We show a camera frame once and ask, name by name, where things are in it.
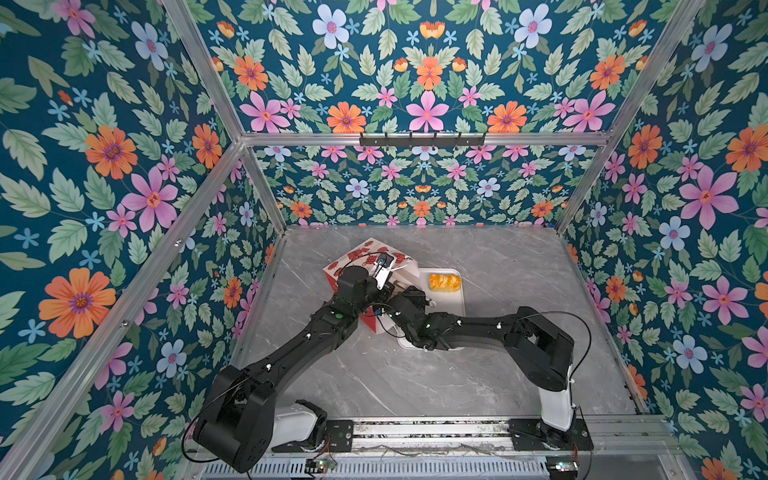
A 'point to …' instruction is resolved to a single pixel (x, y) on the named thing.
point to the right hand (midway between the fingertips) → (415, 286)
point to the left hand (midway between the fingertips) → (394, 265)
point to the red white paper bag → (404, 271)
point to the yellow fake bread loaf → (440, 282)
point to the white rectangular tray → (445, 302)
